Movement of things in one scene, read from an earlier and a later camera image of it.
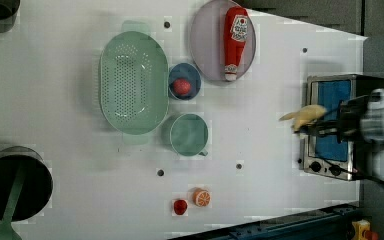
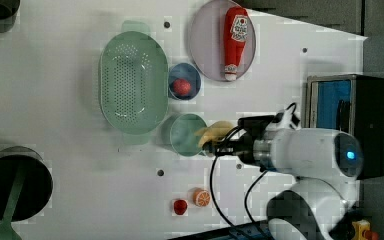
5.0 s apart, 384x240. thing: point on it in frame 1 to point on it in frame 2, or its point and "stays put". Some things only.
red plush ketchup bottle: x=235 y=37 stays put
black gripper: x=351 y=112 to x=238 y=142
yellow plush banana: x=307 y=113 to x=213 y=132
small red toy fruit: x=180 y=206 stays put
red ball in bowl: x=181 y=86 stays put
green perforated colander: x=133 y=82 stays put
